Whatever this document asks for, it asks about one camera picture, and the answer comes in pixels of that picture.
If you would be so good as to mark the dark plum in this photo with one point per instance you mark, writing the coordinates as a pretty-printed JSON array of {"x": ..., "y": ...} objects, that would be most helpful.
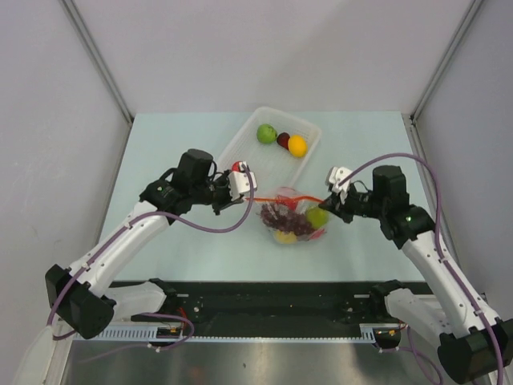
[{"x": 283, "y": 140}]

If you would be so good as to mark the white plastic basket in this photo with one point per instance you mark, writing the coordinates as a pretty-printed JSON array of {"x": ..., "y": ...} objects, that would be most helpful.
[{"x": 272, "y": 164}]

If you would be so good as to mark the green custard apple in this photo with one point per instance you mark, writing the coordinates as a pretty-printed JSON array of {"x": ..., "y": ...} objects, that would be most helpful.
[{"x": 266, "y": 134}]

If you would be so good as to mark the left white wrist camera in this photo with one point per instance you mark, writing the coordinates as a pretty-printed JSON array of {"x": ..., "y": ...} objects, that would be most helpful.
[{"x": 239, "y": 182}]

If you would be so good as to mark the yellow green pear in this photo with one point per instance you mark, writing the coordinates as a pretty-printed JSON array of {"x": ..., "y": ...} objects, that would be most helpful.
[{"x": 317, "y": 217}]

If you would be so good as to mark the right aluminium rail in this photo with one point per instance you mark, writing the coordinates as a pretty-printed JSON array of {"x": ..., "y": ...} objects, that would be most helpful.
[{"x": 428, "y": 183}]

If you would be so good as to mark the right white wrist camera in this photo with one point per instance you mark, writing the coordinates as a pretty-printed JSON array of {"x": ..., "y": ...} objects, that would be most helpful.
[{"x": 338, "y": 181}]

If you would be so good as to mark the white cable duct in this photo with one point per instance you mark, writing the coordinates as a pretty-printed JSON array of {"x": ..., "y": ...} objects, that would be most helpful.
[
  {"x": 144, "y": 333},
  {"x": 386, "y": 335}
]

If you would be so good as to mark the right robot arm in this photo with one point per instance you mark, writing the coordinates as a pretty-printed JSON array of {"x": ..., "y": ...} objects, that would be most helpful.
[{"x": 470, "y": 338}]

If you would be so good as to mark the right white cable duct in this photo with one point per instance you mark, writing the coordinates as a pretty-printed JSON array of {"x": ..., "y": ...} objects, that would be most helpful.
[{"x": 386, "y": 335}]

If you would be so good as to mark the yellow green mango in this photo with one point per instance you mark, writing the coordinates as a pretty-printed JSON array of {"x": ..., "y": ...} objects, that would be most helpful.
[{"x": 285, "y": 238}]

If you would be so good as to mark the dark purple grape bunch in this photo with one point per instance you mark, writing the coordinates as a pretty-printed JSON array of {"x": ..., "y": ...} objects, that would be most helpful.
[{"x": 281, "y": 217}]

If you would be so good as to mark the left aluminium frame post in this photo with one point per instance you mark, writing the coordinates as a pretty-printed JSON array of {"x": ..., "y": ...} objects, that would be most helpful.
[{"x": 93, "y": 52}]

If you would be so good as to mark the aluminium frame post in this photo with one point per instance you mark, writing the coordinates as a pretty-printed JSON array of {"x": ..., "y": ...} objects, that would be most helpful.
[
  {"x": 448, "y": 55},
  {"x": 93, "y": 52}
]

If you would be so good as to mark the right aluminium frame post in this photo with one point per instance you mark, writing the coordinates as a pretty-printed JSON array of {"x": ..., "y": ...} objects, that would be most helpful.
[{"x": 448, "y": 55}]

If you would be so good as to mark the left white cable duct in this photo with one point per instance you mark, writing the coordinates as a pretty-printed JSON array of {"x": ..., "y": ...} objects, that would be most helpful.
[{"x": 144, "y": 333}]

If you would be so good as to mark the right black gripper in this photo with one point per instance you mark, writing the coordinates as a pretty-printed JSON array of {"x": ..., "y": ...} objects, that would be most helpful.
[{"x": 335, "y": 204}]

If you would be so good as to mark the clear zip bag orange zipper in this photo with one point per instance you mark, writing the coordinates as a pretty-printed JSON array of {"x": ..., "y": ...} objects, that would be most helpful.
[{"x": 295, "y": 200}]

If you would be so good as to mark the yellow lemon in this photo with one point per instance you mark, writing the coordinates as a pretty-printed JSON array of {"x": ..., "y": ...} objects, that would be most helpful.
[{"x": 297, "y": 146}]

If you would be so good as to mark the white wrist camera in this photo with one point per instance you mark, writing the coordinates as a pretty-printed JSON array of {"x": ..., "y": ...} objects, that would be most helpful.
[
  {"x": 239, "y": 182},
  {"x": 338, "y": 181}
]

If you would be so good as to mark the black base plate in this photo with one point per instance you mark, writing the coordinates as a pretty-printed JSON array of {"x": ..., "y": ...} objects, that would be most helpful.
[{"x": 280, "y": 309}]

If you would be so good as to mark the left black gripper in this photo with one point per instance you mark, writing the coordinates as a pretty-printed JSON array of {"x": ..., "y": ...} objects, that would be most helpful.
[{"x": 227, "y": 201}]

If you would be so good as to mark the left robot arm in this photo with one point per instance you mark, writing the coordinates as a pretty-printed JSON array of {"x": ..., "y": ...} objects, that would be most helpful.
[{"x": 82, "y": 294}]

